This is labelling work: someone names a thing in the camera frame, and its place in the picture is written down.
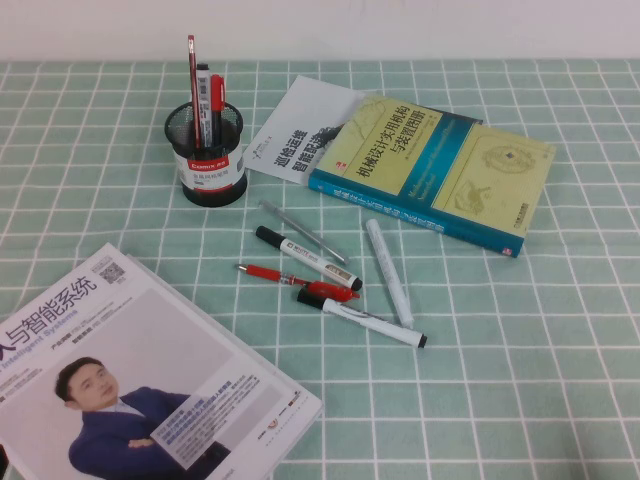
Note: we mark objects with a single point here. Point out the white whiteboard marker black caps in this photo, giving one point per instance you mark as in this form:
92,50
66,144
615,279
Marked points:
370,322
305,255

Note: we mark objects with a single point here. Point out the grey slim pen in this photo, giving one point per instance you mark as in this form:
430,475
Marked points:
301,231

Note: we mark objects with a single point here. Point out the red gel pen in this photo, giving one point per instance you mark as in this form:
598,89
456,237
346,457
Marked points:
270,274

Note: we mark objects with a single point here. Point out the all white marker pen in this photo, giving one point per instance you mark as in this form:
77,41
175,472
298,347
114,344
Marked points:
387,265

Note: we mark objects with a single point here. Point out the black mesh pen holder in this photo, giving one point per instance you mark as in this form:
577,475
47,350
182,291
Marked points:
210,192

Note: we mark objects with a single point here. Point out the red marker pen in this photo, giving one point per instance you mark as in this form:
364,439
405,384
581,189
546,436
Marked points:
217,95

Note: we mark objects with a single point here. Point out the white booklet with black print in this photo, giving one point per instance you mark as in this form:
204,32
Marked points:
295,115

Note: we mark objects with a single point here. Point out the yellow and teal hardcover book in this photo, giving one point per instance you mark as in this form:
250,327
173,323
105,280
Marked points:
450,165

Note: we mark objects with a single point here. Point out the black capped marker with barcode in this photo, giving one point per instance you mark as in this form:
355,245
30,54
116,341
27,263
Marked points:
202,92

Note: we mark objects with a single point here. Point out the magazine with man on cover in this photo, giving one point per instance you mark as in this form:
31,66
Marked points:
150,350

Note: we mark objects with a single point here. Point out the red pencil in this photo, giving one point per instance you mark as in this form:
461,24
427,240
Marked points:
192,75

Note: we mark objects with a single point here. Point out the green checked tablecloth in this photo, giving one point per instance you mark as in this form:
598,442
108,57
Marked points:
500,350

